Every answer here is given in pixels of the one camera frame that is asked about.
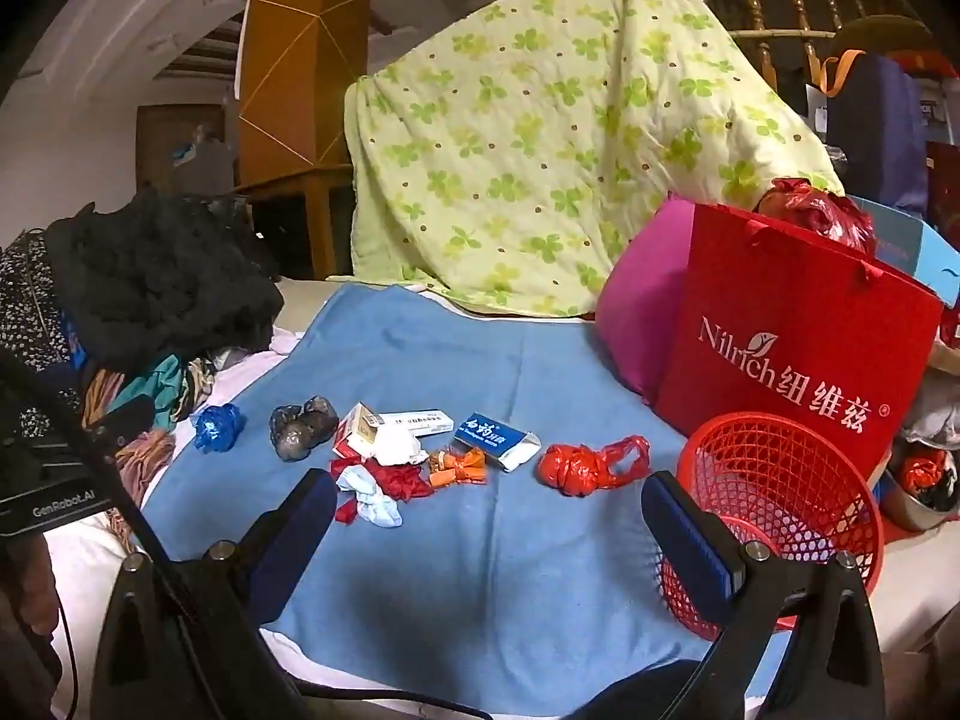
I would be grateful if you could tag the white tissue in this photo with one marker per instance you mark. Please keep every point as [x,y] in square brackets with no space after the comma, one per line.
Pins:
[397,450]

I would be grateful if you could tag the dark red gift box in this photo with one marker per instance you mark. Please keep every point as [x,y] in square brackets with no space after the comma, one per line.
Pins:
[945,180]

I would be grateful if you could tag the grey plastic bag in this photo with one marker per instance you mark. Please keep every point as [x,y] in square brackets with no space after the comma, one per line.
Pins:
[300,431]

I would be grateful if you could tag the light blue cardboard box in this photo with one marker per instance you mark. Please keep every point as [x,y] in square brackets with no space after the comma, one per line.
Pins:
[915,247]

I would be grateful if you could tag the red paper bag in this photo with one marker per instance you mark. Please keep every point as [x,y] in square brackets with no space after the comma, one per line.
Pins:
[787,315]

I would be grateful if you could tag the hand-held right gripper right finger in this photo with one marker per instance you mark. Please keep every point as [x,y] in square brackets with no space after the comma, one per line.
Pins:
[690,540]

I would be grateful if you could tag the green floral pillow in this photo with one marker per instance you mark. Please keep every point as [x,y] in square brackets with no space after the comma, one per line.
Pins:
[540,150]

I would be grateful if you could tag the black floral cloth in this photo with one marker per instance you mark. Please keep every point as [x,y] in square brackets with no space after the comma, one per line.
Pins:
[30,315]

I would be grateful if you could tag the white medicine box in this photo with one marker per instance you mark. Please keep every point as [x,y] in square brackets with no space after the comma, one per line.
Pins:
[420,422]

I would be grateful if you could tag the red mesh basket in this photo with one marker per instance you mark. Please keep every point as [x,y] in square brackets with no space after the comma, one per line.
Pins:
[780,465]

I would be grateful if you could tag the metal bowl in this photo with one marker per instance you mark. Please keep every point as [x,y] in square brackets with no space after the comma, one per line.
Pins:
[907,514]

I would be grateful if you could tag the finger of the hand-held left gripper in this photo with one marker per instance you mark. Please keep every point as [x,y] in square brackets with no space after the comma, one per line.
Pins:
[124,416]

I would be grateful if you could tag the blue toothpaste box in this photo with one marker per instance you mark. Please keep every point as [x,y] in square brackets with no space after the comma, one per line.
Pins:
[495,436]

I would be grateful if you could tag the wooden stair railing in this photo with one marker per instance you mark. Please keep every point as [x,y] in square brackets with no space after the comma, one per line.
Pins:
[757,15]

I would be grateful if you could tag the red white wrapper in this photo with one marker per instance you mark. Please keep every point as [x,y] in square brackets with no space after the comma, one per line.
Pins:
[375,484]

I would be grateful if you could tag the blue towel blanket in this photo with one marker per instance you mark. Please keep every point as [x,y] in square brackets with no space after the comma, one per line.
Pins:
[465,577]

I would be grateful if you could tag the person's left forearm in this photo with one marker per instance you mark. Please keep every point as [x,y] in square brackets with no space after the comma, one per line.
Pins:
[22,615]

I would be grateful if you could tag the orange wooden cabinet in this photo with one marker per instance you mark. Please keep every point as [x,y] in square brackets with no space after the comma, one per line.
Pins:
[292,90]

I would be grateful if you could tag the knotted red plastic bag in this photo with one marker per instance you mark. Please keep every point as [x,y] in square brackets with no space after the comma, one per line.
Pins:
[570,469]

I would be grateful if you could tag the brown door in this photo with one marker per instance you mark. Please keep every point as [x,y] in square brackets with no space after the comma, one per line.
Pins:
[161,150]

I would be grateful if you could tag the red black plastic bag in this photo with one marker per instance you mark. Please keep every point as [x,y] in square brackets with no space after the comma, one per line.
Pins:
[919,472]

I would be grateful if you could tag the magenta pillow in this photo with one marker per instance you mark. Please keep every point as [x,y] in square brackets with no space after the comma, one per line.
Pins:
[637,300]

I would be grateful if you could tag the blue plastic bag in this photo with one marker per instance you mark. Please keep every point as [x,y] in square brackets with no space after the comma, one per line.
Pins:
[217,427]

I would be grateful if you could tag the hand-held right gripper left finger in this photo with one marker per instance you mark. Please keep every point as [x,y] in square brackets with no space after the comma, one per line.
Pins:
[300,517]

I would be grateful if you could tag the pile of colourful clothes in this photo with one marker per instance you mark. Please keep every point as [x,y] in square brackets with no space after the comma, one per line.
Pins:
[165,390]

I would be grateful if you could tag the orange wrapper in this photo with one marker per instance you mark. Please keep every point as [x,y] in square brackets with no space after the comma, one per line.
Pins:
[457,466]

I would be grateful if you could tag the grey white cloth pile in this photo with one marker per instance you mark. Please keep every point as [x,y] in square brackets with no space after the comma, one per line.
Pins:
[937,412]

